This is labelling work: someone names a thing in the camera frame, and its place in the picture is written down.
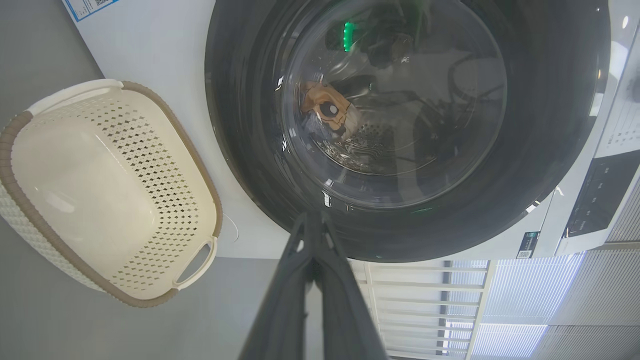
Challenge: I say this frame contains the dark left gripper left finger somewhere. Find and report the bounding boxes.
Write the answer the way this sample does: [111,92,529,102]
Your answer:
[239,212,321,360]

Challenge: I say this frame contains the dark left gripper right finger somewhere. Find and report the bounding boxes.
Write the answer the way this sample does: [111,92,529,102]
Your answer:
[312,215,388,360]

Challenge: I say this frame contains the blue patterned clothes bundle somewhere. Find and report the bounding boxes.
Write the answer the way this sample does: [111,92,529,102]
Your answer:
[300,82,361,141]

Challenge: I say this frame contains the black round glass washer door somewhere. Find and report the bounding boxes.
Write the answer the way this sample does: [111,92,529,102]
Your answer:
[205,0,612,263]

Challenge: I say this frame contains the stainless steel washing machine drum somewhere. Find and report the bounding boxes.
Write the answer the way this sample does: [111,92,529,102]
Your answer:
[320,120,451,176]

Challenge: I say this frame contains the black appliance control panel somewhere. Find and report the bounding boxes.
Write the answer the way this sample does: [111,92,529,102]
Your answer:
[562,150,640,238]

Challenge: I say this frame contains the white front-load washing machine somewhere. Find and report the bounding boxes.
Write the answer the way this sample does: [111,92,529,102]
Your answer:
[62,0,640,261]

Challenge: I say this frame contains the round white filter cover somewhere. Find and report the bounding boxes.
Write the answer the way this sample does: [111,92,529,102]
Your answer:
[222,212,240,243]

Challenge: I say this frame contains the small black QR sticker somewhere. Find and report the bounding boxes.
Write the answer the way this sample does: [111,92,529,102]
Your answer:
[516,231,541,260]

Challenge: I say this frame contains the cream laundry basket brown rim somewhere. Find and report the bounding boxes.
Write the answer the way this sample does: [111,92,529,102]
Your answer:
[0,79,223,308]

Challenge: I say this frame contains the blue energy label sticker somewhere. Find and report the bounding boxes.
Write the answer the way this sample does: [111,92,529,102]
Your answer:
[64,0,121,23]

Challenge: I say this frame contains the white slatted frame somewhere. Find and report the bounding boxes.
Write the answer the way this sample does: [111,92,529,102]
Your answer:
[350,260,493,360]

